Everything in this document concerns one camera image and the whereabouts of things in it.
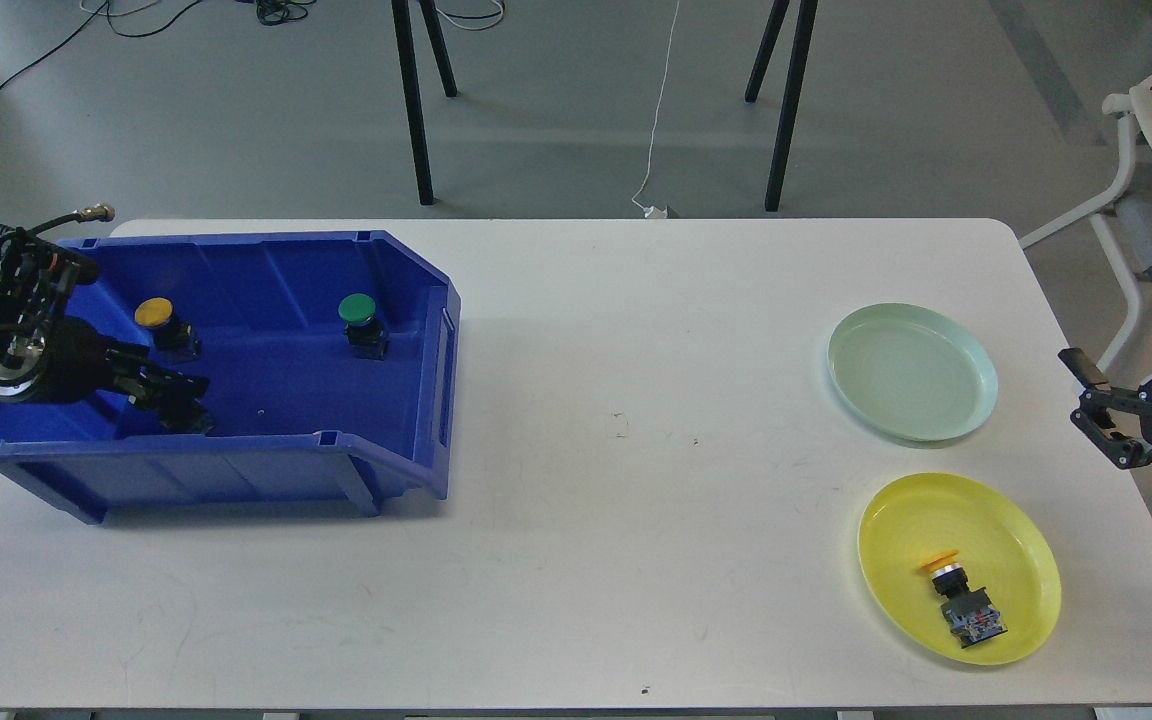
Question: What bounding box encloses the white cable on floor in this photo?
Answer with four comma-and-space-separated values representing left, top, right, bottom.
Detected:
632, 0, 685, 220

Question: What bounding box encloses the blue plastic storage bin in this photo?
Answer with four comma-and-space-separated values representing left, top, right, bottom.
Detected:
0, 232, 460, 524

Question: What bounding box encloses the black tripod leg right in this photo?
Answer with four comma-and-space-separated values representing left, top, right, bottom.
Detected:
744, 1, 819, 213

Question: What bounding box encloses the yellow push button switch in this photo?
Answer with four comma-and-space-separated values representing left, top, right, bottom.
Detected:
132, 297, 202, 364
919, 550, 1007, 650

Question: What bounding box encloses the black tripod leg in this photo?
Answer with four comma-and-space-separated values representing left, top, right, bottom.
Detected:
744, 1, 819, 213
389, 1, 460, 206

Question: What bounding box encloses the yellow plate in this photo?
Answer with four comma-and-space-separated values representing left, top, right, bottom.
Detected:
858, 473, 1062, 666

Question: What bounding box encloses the light green plate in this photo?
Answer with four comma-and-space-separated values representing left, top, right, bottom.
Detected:
826, 302, 998, 445

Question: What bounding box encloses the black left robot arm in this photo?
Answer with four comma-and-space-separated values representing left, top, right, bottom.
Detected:
0, 202, 215, 434

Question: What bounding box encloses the black tripod leg left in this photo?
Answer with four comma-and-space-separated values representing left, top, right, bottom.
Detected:
389, 1, 460, 206

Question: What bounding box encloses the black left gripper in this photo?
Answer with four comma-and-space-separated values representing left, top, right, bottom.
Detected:
0, 318, 210, 414

